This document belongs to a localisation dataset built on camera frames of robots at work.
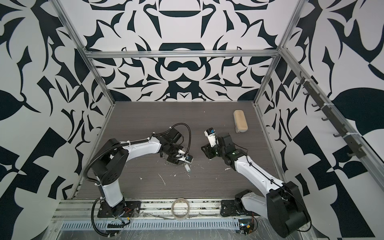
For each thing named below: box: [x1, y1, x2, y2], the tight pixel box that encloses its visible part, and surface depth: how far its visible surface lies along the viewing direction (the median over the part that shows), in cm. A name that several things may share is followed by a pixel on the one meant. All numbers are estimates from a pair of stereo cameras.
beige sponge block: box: [233, 109, 249, 133], surface depth 107 cm
